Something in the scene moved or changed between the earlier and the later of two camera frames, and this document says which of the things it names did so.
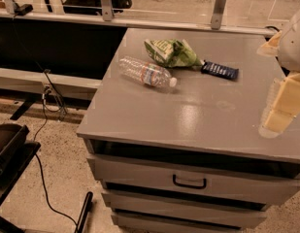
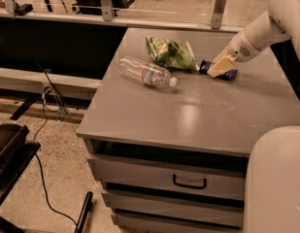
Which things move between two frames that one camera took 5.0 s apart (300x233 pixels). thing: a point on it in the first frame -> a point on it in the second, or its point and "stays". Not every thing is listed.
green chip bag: x=173 y=52 stays
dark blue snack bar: x=219 y=70 stays
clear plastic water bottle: x=151 y=74 stays
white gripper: x=294 y=46 -> x=239 y=49
